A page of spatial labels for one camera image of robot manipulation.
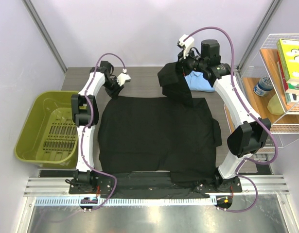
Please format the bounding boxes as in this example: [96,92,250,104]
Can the pale green plastic object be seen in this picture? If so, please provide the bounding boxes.
[267,94,284,116]

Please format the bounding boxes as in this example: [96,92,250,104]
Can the folded light blue shirt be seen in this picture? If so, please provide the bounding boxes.
[185,71,214,92]

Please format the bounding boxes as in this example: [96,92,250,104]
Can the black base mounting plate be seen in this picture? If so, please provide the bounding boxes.
[39,170,242,199]

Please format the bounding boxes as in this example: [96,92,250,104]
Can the white wire shelf rack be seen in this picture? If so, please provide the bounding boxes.
[223,33,299,149]

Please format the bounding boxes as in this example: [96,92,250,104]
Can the slotted white cable duct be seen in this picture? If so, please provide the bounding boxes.
[35,196,217,207]

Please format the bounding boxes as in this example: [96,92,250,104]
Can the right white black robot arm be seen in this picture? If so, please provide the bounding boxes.
[177,35,271,192]

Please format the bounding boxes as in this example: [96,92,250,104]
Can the green book on top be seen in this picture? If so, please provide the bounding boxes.
[277,38,299,85]

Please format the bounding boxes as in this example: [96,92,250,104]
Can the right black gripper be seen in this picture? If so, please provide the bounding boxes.
[173,47,207,77]

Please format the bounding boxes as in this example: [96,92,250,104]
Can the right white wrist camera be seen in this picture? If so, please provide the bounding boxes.
[177,34,194,59]

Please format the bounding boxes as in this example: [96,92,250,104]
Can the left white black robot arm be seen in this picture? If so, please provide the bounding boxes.
[69,61,131,194]

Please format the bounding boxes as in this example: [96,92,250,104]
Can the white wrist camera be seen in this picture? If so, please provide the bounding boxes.
[177,34,194,59]
[117,68,131,86]

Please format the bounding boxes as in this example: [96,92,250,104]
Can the olive green plastic basket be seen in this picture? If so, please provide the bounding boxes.
[14,91,78,169]

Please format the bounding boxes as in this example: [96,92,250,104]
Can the stacked books under green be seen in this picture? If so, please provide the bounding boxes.
[277,50,299,106]

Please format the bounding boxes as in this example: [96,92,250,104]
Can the black long sleeve shirt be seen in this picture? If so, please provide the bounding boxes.
[98,62,222,186]

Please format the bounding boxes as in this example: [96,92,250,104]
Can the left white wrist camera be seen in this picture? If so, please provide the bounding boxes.
[117,68,131,86]

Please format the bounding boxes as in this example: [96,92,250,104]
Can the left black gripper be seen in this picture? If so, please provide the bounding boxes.
[103,77,124,100]

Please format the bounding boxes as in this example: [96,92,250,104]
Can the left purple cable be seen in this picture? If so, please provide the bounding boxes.
[49,53,127,223]

